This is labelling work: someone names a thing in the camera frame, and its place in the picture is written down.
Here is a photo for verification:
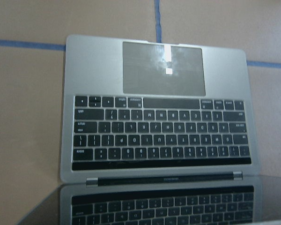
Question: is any grey laptop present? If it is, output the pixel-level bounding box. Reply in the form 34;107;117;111
21;35;281;225

